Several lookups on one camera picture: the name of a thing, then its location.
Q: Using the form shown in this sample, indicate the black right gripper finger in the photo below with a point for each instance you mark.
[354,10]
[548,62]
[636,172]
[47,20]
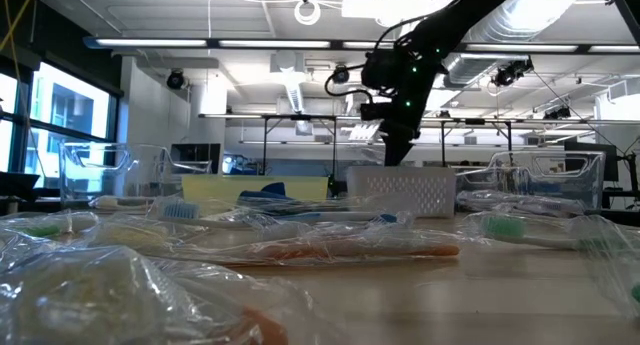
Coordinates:
[390,150]
[406,150]

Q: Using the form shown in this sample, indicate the purple toothbrush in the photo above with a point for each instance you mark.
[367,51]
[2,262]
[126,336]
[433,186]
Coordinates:
[550,209]
[500,199]

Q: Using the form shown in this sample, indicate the blue plastic scoop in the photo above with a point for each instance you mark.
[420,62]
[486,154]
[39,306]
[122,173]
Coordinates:
[272,189]

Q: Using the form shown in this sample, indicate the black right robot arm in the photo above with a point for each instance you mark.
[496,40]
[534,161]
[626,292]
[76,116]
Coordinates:
[475,10]

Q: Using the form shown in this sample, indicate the white perforated plastic basket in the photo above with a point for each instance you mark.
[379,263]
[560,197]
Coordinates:
[400,190]

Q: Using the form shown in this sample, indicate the yellow plastic bin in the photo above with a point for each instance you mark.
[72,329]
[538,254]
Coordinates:
[305,187]

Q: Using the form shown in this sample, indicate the long ceiling light strip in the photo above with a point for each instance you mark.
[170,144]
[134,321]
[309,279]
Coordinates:
[275,43]

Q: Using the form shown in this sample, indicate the clear plastic bin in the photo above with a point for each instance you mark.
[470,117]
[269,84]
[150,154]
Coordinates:
[125,170]
[575,180]

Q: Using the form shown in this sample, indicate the black monitor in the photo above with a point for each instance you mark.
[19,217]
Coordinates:
[195,157]
[611,165]

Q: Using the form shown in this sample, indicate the window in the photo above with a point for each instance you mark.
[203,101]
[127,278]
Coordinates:
[70,110]

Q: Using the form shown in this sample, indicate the black ceiling camera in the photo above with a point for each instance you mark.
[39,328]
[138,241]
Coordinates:
[505,76]
[341,76]
[175,80]

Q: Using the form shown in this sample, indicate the silver ventilation duct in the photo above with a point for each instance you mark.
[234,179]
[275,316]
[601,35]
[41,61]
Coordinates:
[470,71]

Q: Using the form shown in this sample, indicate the distant black workstation frame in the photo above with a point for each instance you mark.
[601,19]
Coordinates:
[300,117]

